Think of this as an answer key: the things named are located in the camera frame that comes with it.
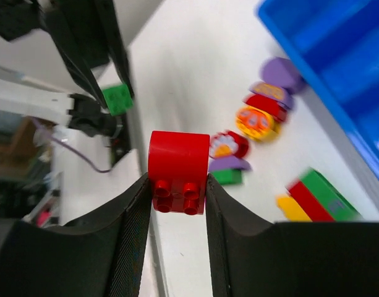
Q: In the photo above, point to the red rounded lego brick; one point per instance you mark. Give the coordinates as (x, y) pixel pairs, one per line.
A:
(178, 170)

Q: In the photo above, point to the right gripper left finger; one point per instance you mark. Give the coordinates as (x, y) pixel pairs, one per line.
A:
(100, 253)

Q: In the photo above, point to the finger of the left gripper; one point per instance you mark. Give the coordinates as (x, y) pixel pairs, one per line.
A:
(116, 48)

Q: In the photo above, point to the purple rounded lego brick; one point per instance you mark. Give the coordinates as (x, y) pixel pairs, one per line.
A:
(282, 73)

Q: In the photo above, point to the green red yellow lego stack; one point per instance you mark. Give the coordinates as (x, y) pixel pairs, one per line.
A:
(312, 198)

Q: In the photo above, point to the blue divided plastic bin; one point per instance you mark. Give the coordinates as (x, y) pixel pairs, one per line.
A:
(335, 46)

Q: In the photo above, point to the purple butterfly lego brick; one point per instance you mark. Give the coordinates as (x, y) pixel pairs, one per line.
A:
(276, 93)

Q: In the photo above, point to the purple green lego stack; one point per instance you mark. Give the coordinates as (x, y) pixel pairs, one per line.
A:
(228, 170)

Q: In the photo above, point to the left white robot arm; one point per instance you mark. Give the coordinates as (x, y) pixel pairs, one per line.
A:
(52, 106)

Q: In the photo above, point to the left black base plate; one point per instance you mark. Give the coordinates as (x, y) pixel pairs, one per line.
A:
(86, 116)

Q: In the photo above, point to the small green lego brick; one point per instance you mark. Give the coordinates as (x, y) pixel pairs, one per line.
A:
(118, 99)

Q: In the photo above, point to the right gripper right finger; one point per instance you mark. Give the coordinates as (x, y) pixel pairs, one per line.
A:
(250, 256)

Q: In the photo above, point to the yellow orange butterfly lego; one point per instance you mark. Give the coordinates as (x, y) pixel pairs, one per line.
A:
(257, 124)

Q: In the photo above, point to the red flower lego brick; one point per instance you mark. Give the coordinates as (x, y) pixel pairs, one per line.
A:
(227, 144)

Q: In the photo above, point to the red half-round lego brick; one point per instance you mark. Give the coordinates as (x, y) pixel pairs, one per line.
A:
(268, 105)

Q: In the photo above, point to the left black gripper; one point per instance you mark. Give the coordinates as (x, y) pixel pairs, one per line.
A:
(79, 29)

